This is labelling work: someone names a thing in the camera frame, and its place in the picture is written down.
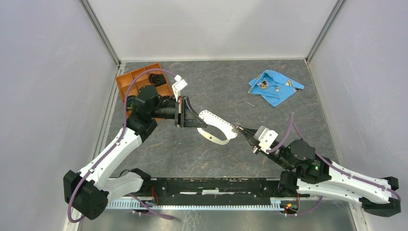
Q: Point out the silver toothed front rail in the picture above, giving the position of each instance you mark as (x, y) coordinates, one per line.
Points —
(132, 204)

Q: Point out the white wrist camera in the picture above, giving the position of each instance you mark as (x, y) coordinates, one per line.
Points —
(178, 86)
(267, 134)

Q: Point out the black coiled item top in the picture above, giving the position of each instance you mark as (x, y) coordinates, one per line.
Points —
(157, 79)

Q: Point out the blue patterned cloth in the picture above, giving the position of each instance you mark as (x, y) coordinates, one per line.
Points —
(274, 87)

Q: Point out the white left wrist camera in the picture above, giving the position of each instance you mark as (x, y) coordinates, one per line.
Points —
(178, 86)

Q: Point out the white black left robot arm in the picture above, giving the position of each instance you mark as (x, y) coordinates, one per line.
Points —
(89, 191)

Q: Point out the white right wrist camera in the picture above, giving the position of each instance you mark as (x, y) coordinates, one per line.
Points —
(267, 134)

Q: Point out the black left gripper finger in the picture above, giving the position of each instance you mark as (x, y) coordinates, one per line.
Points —
(193, 124)
(189, 115)

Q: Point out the metal key holder plate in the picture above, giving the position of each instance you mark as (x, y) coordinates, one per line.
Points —
(225, 127)

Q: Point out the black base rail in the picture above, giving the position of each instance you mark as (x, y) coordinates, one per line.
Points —
(213, 191)

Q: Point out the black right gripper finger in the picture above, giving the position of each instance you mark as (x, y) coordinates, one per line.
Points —
(252, 141)
(249, 132)

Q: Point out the black green coiled item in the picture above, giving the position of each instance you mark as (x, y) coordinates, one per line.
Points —
(131, 103)

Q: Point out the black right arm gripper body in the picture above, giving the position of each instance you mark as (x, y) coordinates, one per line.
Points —
(259, 150)

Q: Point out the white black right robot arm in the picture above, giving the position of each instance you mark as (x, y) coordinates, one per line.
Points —
(306, 172)

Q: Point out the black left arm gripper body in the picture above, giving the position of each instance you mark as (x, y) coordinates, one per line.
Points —
(177, 111)

